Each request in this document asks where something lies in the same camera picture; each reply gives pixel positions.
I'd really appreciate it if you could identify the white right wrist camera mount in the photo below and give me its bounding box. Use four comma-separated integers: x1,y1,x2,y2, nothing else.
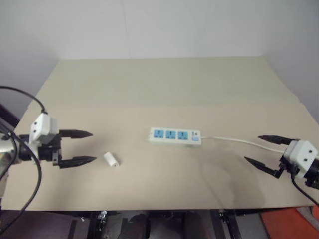
284,139,318,179

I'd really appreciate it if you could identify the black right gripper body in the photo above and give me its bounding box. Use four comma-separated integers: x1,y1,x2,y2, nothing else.
278,153,300,177

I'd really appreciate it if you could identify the white blue power strip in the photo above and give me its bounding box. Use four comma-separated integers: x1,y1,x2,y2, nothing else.
148,127,202,147

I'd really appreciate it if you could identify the black metal table frame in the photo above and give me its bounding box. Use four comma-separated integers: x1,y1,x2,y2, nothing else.
69,209,236,239

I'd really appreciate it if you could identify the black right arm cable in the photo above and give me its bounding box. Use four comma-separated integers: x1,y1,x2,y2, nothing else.
291,173,319,206

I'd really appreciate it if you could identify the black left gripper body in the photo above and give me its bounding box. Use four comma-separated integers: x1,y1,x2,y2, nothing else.
38,133,62,169

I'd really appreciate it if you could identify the orange object under table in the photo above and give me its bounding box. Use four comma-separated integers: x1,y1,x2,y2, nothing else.
258,207,319,239

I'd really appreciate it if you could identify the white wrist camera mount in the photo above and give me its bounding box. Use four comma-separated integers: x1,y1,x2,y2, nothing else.
29,113,59,148
284,139,318,179

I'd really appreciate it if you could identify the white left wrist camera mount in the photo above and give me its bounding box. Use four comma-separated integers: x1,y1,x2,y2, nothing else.
29,113,59,148

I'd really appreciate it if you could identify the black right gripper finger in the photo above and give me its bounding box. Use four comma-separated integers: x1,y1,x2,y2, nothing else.
244,156,284,179
258,135,299,146

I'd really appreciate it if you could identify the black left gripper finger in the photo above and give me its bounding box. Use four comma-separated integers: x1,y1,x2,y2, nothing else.
59,156,98,170
58,129,94,140

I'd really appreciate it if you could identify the white plug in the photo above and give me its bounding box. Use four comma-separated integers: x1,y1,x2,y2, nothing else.
103,151,121,168

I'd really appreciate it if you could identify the white power cord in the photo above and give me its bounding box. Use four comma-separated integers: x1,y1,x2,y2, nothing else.
200,136,288,153

